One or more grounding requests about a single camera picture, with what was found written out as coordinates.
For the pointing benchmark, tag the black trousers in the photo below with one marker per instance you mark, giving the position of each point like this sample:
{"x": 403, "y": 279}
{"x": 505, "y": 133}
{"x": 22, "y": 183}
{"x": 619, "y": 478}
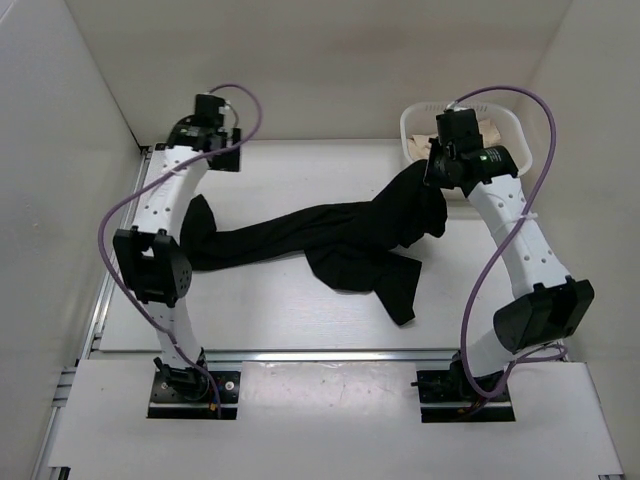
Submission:
{"x": 348, "y": 246}

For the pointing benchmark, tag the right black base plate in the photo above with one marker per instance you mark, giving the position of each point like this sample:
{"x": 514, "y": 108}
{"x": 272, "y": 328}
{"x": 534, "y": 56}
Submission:
{"x": 446, "y": 397}

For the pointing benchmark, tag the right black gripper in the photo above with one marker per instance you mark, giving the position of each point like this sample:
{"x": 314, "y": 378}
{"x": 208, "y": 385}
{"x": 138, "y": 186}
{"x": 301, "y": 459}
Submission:
{"x": 430, "y": 176}

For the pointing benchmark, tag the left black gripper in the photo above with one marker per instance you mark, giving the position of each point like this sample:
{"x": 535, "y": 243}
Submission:
{"x": 228, "y": 162}

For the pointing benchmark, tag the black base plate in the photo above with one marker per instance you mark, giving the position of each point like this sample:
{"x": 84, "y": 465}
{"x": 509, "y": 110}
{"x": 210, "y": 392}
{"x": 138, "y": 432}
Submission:
{"x": 446, "y": 397}
{"x": 167, "y": 403}

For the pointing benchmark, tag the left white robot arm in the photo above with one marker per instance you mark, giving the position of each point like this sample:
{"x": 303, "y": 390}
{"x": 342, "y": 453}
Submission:
{"x": 152, "y": 264}

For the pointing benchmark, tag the beige trousers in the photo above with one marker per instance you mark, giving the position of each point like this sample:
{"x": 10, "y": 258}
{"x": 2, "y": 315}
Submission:
{"x": 418, "y": 146}

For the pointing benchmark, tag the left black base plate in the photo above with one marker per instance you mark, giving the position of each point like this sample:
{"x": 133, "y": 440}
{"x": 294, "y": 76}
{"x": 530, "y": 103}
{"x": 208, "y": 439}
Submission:
{"x": 167, "y": 403}

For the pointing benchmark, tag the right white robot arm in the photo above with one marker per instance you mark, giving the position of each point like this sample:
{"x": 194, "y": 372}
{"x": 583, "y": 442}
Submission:
{"x": 548, "y": 303}

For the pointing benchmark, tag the white plastic basket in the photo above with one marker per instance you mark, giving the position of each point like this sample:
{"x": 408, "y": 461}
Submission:
{"x": 502, "y": 163}

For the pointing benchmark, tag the aluminium frame rail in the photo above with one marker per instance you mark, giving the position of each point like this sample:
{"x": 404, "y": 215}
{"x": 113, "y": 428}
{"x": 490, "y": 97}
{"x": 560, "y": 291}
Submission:
{"x": 350, "y": 355}

